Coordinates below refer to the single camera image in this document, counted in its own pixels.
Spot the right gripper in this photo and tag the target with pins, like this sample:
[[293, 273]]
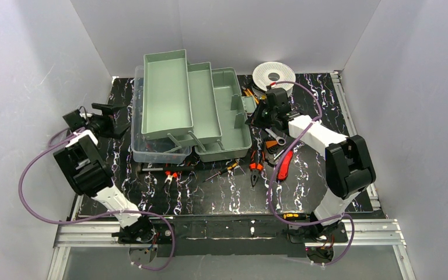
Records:
[[262, 114]]

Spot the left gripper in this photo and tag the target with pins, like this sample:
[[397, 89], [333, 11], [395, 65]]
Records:
[[105, 117]]

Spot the orange black long-nose pliers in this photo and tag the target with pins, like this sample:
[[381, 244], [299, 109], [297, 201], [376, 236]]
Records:
[[255, 166]]

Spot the red utility knife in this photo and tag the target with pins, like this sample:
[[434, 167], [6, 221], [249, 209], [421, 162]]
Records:
[[283, 172]]

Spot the green plastic tool box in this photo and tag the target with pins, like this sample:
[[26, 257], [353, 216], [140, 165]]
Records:
[[179, 108]]

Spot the steel claw hammer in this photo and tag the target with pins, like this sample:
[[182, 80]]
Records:
[[168, 169]]

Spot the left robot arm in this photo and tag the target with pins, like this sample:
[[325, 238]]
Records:
[[88, 174]]

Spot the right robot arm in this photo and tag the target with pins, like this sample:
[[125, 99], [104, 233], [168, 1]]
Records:
[[348, 165]]

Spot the orange black small tool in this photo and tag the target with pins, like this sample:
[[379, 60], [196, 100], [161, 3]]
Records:
[[271, 146]]

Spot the silver combination wrench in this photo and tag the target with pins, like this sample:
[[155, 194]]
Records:
[[280, 140]]

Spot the orange yellow cutter pliers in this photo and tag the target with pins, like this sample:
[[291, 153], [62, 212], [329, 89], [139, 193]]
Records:
[[247, 92]]

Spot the white filament spool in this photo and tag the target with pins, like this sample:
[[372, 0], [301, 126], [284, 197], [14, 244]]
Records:
[[268, 72]]

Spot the black precision screwdriver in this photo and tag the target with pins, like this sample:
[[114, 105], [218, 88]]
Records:
[[229, 167]]

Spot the yellow black screwdriver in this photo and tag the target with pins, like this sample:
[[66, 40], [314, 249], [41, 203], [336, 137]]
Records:
[[292, 216]]

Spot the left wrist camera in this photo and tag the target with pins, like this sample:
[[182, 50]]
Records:
[[76, 120]]

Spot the orange handled wire stripper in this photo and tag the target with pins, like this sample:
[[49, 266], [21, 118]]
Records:
[[171, 177]]

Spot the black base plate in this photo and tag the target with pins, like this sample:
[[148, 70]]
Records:
[[236, 235]]

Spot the aluminium rail frame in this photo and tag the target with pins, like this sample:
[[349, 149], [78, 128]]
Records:
[[375, 249]]

